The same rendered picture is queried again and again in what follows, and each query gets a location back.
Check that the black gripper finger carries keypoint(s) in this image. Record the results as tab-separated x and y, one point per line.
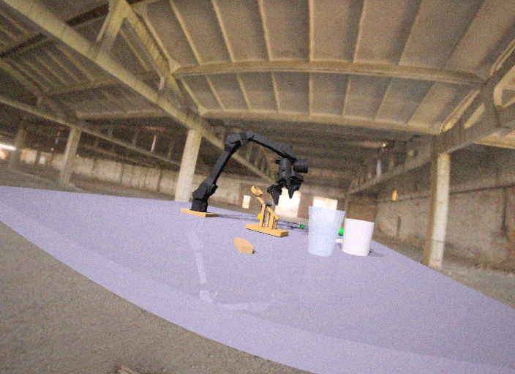
291	186
275	195

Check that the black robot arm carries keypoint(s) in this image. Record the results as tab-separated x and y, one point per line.
209	186

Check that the white cup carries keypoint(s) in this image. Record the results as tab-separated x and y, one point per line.
357	236

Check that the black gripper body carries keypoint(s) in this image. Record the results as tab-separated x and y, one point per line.
284	174

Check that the clear plastic cup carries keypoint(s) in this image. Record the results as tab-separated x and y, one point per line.
324	226

